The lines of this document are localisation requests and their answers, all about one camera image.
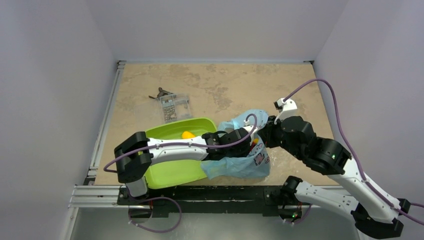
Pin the aluminium frame rail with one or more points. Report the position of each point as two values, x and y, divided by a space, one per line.
94 196

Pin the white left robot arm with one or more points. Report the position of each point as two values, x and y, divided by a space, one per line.
137 153

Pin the yellow fake mango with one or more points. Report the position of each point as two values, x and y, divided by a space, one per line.
187 135

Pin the clear plastic screw box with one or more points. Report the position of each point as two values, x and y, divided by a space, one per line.
175 107

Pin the red orange fake fruit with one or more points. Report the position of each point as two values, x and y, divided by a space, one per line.
254 143

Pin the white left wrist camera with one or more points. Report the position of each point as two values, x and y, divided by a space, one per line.
251 129

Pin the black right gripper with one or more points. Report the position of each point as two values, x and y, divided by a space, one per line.
269 131

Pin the black base bar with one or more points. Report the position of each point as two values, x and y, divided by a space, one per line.
269 201

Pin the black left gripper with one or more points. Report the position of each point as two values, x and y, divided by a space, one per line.
247 149

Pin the blue printed plastic bag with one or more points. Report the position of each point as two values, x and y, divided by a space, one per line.
255 165

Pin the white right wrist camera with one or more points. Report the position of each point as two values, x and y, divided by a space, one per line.
286 108

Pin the lime green plastic tray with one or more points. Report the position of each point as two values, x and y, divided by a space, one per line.
174 173

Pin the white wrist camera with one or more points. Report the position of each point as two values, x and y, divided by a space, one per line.
286 108
251 129

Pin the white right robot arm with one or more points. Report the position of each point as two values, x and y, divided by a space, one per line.
373 211

